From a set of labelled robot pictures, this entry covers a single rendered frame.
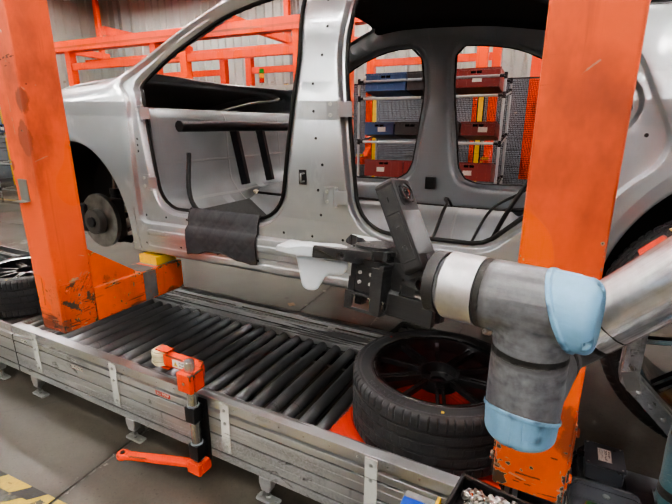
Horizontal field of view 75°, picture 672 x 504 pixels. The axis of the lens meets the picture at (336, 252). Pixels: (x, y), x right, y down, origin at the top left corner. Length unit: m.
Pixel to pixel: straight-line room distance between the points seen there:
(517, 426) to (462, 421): 1.02
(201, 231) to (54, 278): 0.63
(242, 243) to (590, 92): 1.50
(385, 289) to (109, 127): 2.19
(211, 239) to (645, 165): 1.69
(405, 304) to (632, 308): 0.24
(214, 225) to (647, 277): 1.85
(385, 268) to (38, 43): 1.84
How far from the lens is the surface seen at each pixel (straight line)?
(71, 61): 12.24
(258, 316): 2.62
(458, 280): 0.47
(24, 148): 2.13
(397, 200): 0.50
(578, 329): 0.44
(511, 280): 0.46
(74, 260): 2.20
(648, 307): 0.56
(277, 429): 1.68
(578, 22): 1.00
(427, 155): 3.38
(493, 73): 5.09
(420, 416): 1.51
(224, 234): 2.09
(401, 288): 0.53
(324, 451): 1.62
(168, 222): 2.39
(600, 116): 0.99
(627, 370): 1.41
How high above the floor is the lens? 1.39
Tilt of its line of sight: 16 degrees down
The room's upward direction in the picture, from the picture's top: straight up
